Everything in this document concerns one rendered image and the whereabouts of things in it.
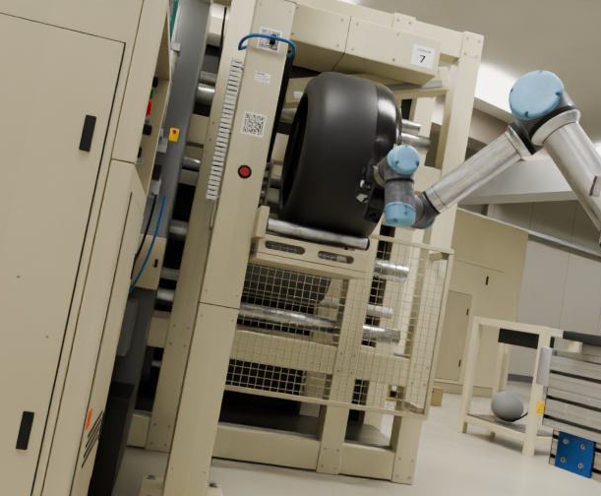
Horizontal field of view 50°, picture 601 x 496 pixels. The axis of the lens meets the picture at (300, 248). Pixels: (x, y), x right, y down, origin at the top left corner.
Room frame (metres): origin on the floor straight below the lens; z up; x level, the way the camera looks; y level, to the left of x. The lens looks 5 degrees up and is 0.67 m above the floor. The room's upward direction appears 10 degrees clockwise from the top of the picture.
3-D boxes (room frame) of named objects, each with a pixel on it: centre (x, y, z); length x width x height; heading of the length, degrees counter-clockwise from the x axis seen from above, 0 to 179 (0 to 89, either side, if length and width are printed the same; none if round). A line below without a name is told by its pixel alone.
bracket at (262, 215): (2.16, 0.16, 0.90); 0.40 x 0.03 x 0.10; 10
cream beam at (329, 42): (2.51, -0.09, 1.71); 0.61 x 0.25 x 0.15; 100
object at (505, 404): (4.34, -1.59, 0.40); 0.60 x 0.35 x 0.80; 32
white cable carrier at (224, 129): (2.09, 0.31, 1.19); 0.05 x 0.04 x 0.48; 10
